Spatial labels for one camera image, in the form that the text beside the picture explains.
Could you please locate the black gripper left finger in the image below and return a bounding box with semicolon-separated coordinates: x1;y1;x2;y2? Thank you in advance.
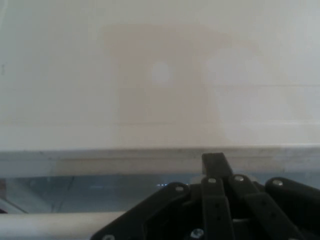
91;151;236;240

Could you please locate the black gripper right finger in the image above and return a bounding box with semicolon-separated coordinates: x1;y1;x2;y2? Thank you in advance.
227;174;320;240

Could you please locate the white oven door handle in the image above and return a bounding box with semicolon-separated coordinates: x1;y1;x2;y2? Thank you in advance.
0;211;132;237

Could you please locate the cream toaster oven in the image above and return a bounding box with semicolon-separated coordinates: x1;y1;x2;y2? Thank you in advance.
0;0;320;152

